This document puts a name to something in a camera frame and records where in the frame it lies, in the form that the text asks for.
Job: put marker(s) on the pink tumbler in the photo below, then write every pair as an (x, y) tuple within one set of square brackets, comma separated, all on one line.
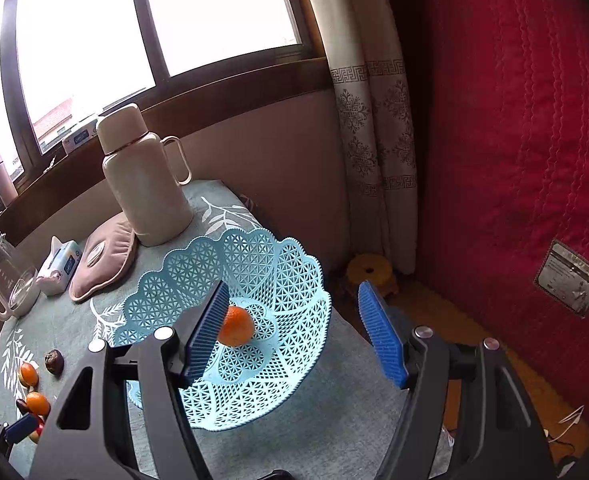
[(2, 180)]

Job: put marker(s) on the cream thermos bottle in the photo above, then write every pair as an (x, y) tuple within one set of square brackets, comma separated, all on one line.
[(144, 185)]

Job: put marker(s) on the grey sewn label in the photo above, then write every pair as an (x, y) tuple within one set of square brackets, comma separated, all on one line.
[(569, 277)]

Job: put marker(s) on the pink hot water bag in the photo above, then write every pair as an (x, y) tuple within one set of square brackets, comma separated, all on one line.
[(102, 260)]

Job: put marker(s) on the large orange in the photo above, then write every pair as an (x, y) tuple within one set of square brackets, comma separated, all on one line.
[(38, 404)]

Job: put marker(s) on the blue plastic lattice basket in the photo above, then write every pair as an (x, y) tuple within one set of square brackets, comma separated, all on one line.
[(274, 280)]

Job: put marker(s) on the small dark brown fruit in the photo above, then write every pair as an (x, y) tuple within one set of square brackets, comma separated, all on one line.
[(21, 405)]

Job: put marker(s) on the tissue box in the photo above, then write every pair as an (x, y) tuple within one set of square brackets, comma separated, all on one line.
[(59, 265)]

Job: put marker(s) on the white and blue box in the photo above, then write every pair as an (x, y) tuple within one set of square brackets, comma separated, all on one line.
[(79, 135)]

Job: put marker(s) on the yellow plastic stool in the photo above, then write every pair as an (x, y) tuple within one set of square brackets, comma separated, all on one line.
[(369, 272)]

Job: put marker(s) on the red quilted blanket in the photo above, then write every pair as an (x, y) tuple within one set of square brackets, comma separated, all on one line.
[(499, 135)]

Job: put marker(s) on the green leaf-print tablecloth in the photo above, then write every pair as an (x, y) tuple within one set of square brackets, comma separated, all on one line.
[(324, 410)]

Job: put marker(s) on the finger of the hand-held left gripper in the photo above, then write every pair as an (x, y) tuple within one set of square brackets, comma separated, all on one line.
[(22, 427)]

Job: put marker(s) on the patterned beige curtain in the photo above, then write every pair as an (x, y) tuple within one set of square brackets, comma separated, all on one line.
[(369, 135)]

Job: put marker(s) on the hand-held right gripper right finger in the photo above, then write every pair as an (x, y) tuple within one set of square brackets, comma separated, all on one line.
[(382, 330)]

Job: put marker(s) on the brown window frame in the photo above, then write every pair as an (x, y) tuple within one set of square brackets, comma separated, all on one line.
[(224, 85)]

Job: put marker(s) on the small orange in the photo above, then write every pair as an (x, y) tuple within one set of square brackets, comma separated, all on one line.
[(237, 327), (28, 374)]

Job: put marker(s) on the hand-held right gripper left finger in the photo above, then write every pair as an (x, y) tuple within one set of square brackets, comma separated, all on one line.
[(207, 330)]

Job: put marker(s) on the small red fruit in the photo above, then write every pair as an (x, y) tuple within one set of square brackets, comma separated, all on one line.
[(38, 432)]

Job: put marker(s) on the dark passion fruit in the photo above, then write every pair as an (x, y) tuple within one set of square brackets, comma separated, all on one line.
[(54, 361)]

